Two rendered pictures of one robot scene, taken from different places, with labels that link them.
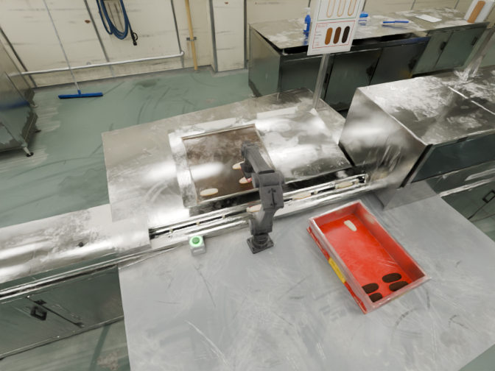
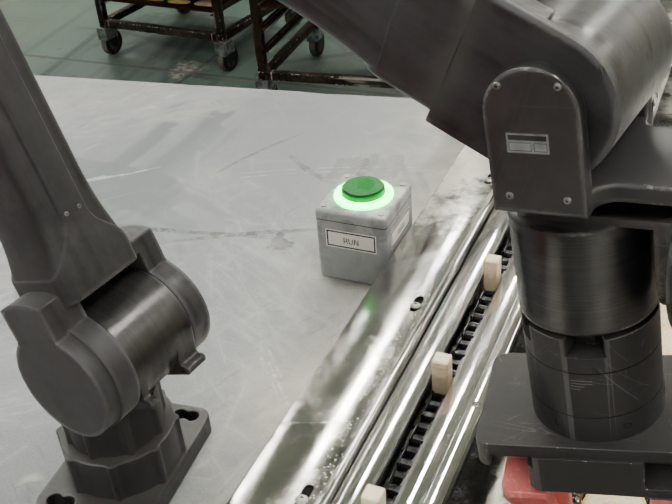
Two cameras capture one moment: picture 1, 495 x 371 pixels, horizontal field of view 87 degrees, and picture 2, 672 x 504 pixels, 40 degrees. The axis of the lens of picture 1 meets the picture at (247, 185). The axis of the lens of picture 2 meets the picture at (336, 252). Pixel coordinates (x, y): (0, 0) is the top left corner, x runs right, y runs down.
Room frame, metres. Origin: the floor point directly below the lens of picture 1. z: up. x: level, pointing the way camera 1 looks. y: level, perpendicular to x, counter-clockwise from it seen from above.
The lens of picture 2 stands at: (1.14, -0.30, 1.32)
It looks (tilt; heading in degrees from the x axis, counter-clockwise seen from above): 33 degrees down; 135
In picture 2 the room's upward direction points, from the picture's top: 5 degrees counter-clockwise
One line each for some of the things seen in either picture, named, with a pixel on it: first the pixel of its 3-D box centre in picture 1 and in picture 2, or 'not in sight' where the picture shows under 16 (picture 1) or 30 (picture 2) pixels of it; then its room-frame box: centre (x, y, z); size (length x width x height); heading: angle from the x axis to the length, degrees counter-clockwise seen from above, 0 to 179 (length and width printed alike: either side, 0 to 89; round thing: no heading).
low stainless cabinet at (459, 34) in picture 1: (420, 45); not in sight; (4.55, -2.80, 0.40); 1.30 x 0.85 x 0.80; 109
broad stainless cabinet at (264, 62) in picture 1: (328, 66); not in sight; (3.48, -1.05, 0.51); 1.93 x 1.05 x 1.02; 109
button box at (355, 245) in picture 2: (197, 246); (369, 245); (0.64, 0.25, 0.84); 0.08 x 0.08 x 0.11; 19
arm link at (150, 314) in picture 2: (258, 227); (125, 352); (0.69, -0.06, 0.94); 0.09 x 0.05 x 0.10; 10
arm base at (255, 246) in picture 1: (260, 238); (119, 431); (0.67, -0.07, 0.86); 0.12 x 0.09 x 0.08; 115
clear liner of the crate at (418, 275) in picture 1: (361, 249); not in sight; (0.61, -0.55, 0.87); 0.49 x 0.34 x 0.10; 24
